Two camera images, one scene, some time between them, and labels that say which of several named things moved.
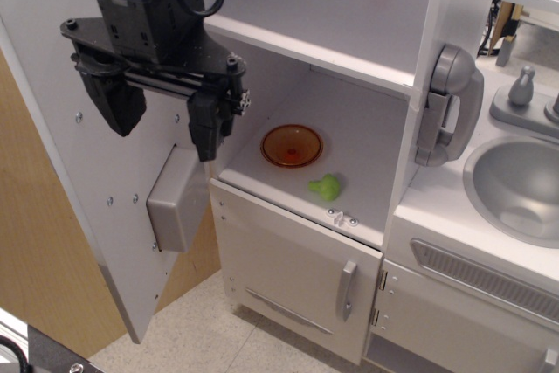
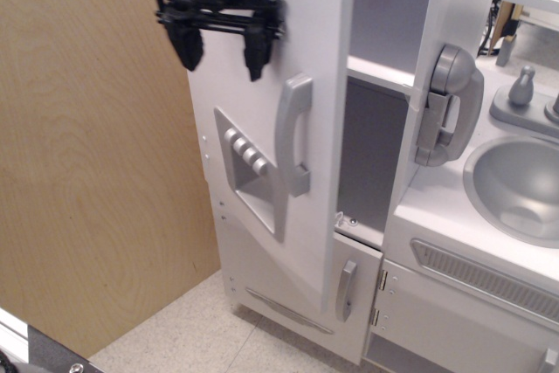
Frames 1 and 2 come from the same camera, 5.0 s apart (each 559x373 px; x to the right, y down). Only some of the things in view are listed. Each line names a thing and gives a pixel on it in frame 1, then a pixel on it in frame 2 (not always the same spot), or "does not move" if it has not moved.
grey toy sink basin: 514,183 does not move
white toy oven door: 433,315 does not move
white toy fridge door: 106,176 to 279,146
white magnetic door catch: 340,219 does not move
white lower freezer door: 295,272 does not move
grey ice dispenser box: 178,203 to 255,178
